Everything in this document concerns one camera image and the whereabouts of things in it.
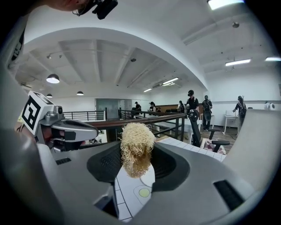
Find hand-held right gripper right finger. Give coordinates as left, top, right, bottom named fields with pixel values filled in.
left=131, top=142, right=265, bottom=225

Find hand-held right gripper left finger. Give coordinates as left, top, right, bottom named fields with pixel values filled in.
left=1, top=129, right=122, bottom=225

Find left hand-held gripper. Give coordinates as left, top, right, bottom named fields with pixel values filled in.
left=21, top=91, right=100, bottom=153

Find white round plate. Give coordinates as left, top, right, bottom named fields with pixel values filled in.
left=140, top=168, right=155, bottom=187

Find beige fibrous loofah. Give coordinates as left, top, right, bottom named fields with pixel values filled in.
left=118, top=123, right=155, bottom=179

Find person's left forearm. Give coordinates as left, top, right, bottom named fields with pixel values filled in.
left=14, top=122, right=26, bottom=134

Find person's left hand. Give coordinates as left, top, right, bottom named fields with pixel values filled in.
left=43, top=127, right=66, bottom=143

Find pink checkered cushion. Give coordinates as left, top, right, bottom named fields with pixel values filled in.
left=201, top=138, right=226, bottom=156

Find black high-back office chair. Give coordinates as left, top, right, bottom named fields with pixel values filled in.
left=188, top=109, right=231, bottom=153

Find wood-topped black metal railing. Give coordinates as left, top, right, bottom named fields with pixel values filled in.
left=63, top=109, right=186, bottom=146

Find white shade table lamp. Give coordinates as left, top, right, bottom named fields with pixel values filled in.
left=223, top=107, right=281, bottom=198

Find white desk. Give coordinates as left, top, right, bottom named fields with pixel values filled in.
left=224, top=113, right=240, bottom=135

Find black head-worn camera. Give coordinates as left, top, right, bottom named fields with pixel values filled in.
left=92, top=0, right=119, bottom=20

